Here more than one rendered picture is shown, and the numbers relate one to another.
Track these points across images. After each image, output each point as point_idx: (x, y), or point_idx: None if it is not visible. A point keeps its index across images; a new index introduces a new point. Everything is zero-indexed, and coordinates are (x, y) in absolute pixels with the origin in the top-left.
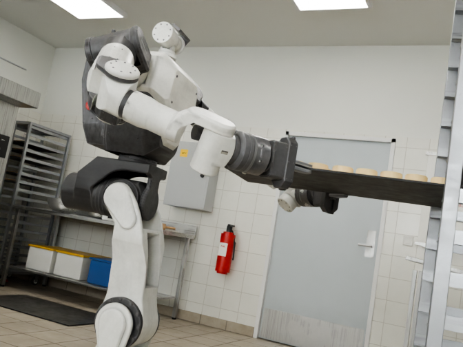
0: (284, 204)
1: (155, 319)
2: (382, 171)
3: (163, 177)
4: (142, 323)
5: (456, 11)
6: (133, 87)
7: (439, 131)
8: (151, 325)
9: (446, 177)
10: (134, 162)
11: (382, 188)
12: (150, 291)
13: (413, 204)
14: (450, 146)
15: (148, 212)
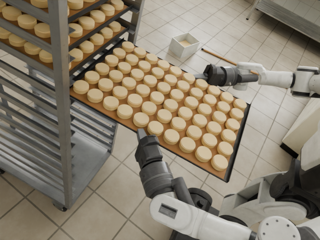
0: None
1: (222, 211)
2: (157, 57)
3: (289, 184)
4: (225, 196)
5: None
6: (295, 72)
7: (66, 39)
8: (221, 208)
9: (136, 38)
10: None
11: None
12: (234, 201)
13: (85, 104)
14: (139, 24)
15: (272, 185)
